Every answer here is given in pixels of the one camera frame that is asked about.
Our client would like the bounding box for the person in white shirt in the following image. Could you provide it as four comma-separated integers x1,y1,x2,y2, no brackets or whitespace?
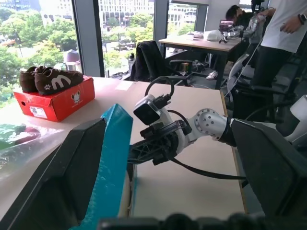
250,0,307,90

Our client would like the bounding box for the white bag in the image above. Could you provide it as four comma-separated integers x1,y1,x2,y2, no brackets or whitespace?
203,29,225,42

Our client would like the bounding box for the black office chair with jacket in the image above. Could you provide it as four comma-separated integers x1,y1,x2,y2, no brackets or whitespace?
129,40,194,87

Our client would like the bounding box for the open laptop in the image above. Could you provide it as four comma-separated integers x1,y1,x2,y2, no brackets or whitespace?
219,19,235,31

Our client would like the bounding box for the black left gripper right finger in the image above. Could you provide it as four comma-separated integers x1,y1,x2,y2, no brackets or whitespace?
229,118,307,218

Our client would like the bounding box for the red shoebox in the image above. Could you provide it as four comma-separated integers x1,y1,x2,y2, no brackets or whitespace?
13,76,95,123

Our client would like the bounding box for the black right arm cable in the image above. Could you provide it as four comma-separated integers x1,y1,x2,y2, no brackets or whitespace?
145,76,248,181

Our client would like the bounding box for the brown shoe with white M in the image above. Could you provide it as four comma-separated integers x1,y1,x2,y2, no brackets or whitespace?
34,68,84,96

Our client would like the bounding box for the seated person with black hair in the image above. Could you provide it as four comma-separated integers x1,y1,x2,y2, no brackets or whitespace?
224,4,255,31

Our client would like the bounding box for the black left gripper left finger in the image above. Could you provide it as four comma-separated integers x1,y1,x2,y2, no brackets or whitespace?
0,118,107,230

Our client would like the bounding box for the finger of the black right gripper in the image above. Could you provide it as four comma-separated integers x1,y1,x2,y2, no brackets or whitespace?
127,137,169,164

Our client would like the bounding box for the white office chair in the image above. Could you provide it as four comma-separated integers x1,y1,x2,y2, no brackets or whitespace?
227,53,256,98

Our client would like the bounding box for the clear plastic bag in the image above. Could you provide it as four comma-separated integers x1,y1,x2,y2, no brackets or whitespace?
0,123,66,168

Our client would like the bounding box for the blue shoebox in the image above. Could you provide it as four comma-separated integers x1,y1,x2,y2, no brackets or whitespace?
79,103,139,230

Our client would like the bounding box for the bystander bare hand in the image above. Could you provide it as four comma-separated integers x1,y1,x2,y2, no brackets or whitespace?
280,16,303,35

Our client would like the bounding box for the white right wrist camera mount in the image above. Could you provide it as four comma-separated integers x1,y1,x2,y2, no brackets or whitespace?
133,94,198,154

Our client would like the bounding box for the wooden desk with black legs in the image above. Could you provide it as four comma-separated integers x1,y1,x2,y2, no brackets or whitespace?
158,33,243,90

